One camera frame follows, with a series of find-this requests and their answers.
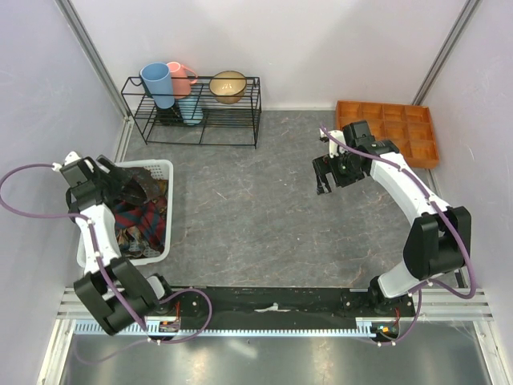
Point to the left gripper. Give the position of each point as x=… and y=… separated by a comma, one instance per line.
x=117, y=179

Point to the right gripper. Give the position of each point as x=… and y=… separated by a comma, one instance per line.
x=325, y=164

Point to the brown floral tie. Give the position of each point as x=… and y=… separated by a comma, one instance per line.
x=140, y=188

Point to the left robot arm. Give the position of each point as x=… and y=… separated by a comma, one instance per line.
x=117, y=295

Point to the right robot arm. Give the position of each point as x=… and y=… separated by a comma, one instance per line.
x=438, y=247

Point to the patterned ties pile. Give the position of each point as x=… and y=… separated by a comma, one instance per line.
x=131, y=242

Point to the white plastic basket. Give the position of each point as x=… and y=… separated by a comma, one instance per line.
x=98, y=230

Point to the red navy striped tie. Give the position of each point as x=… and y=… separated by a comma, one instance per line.
x=148, y=218

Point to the light blue lower cup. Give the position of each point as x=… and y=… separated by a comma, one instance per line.
x=190, y=110

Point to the orange compartment tray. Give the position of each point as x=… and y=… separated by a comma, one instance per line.
x=409, y=127

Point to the pink cup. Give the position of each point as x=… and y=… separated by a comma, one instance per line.
x=183, y=78

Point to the amber glass bowl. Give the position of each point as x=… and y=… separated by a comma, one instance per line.
x=228, y=87

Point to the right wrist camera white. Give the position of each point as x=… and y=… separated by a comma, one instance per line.
x=334, y=148

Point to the black wire rack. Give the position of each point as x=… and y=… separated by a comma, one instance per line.
x=234, y=125

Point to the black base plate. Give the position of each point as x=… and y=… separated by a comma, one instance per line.
x=298, y=308

